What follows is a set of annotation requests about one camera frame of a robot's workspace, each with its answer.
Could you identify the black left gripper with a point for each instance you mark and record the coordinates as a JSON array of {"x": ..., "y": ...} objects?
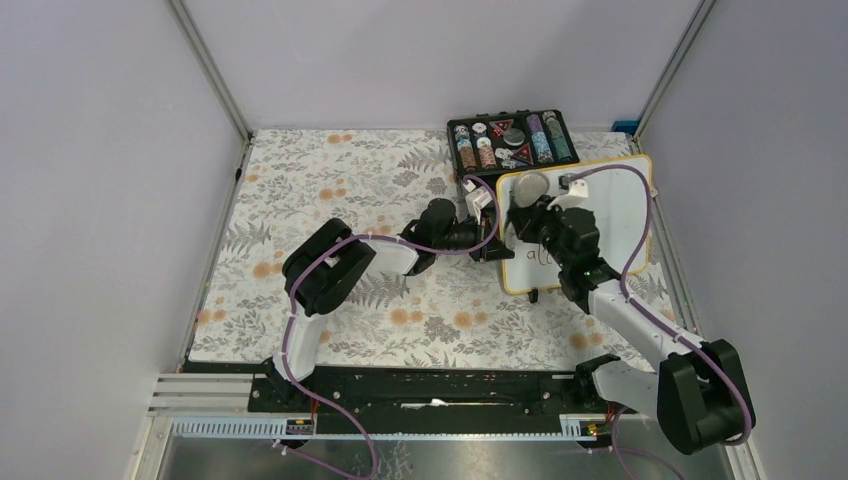
[{"x": 497, "y": 250}]

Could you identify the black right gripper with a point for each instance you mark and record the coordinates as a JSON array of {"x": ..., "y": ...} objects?
[{"x": 525, "y": 221}]

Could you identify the yellow framed whiteboard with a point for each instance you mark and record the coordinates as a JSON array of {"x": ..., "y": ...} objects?
[{"x": 618, "y": 200}]

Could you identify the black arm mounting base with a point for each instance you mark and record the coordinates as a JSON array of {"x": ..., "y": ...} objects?
[{"x": 415, "y": 403}]

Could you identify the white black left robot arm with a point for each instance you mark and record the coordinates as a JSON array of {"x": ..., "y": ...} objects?
[{"x": 323, "y": 271}]

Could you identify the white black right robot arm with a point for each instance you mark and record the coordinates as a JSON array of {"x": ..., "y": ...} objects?
[{"x": 696, "y": 390}]

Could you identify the black poker chip case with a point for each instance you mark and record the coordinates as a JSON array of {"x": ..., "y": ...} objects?
[{"x": 477, "y": 148}]

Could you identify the grey round dealer button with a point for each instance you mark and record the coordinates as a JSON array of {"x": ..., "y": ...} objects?
[{"x": 514, "y": 137}]

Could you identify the blue clamp block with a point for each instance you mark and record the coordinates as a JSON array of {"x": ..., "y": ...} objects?
[{"x": 628, "y": 127}]

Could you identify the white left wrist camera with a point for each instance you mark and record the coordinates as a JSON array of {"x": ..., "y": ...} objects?
[{"x": 477, "y": 198}]

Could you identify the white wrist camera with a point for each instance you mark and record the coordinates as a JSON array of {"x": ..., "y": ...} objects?
[
  {"x": 574, "y": 191},
  {"x": 477, "y": 198}
]

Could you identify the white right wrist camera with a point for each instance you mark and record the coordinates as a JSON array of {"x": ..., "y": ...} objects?
[{"x": 574, "y": 191}]

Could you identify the right aluminium frame post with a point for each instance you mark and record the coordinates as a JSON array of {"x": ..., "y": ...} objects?
[{"x": 688, "y": 38}]

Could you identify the aluminium frame post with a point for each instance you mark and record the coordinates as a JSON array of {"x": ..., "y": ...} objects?
[
  {"x": 688, "y": 38},
  {"x": 193, "y": 36}
]

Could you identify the left aluminium frame post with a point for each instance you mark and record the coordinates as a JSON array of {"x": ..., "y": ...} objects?
[{"x": 193, "y": 36}]

